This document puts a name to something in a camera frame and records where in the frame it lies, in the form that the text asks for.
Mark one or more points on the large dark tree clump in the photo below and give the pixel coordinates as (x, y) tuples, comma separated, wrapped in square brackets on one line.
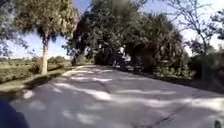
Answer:
[(133, 36)]

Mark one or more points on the grey asphalt road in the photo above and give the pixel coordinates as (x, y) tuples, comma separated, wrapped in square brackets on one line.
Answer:
[(110, 103)]

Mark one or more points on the palm tree with pale trunk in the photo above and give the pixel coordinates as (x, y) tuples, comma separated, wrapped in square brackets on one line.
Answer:
[(44, 50)]

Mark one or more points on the grass verge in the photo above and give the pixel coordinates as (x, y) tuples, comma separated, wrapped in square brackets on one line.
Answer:
[(20, 83)]

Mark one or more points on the bare branched tree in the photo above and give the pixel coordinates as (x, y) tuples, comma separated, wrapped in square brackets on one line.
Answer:
[(200, 26)]

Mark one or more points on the low green hedge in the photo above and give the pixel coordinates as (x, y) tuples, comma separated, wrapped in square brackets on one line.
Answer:
[(16, 71)]

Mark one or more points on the dark bushes by road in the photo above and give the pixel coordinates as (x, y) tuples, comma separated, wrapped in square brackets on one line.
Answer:
[(210, 66)]

